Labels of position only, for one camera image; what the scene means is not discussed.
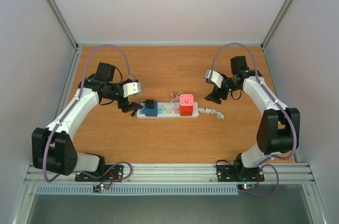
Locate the black plug adapter with cable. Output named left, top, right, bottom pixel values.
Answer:
left=131, top=99, right=158, bottom=117

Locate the blue cube socket adapter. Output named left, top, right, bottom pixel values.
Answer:
left=144, top=99, right=158, bottom=117

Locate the pink cube socket adapter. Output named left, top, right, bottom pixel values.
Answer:
left=179, top=94, right=194, bottom=107

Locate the white charger with pink cable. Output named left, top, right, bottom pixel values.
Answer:
left=164, top=92, right=183, bottom=112

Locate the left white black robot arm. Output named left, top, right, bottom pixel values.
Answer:
left=31, top=62, right=142, bottom=183

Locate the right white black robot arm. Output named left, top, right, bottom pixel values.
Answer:
left=205, top=56, right=300, bottom=181

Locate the red cube socket adapter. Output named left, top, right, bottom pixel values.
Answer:
left=180, top=104, right=193, bottom=117

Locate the white power strip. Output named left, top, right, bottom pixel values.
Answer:
left=136, top=102, right=199, bottom=119

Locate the left small circuit board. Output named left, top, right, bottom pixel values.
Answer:
left=93, top=184, right=110, bottom=193

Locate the small circuit board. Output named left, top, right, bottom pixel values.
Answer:
left=238, top=183, right=257, bottom=191
left=93, top=184, right=110, bottom=193

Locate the right small circuit board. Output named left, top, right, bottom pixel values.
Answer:
left=238, top=183, right=257, bottom=191

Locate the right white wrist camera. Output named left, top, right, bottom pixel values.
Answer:
left=205, top=69, right=224, bottom=88

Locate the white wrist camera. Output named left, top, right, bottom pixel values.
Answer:
left=122, top=82, right=143, bottom=97
left=205, top=69, right=224, bottom=88

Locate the white coiled power cord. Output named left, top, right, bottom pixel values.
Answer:
left=198, top=106, right=226, bottom=120

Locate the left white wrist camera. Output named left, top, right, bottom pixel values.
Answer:
left=122, top=82, right=143, bottom=97

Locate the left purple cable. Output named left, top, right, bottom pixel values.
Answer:
left=42, top=44, right=139, bottom=183

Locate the purple cable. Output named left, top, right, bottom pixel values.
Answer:
left=42, top=44, right=139, bottom=183
left=210, top=42, right=296, bottom=198

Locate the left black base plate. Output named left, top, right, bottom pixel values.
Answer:
left=75, top=165, right=124, bottom=182

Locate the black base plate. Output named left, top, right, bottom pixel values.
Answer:
left=216, top=164, right=265, bottom=182
left=75, top=165, right=124, bottom=182

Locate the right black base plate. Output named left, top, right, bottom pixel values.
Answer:
left=216, top=164, right=265, bottom=182

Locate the aluminium front rail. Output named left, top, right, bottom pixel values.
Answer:
left=24, top=162, right=316, bottom=185

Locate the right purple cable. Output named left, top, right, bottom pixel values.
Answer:
left=210, top=42, right=296, bottom=198

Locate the grey slotted cable duct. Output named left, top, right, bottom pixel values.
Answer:
left=36, top=184, right=238, bottom=196

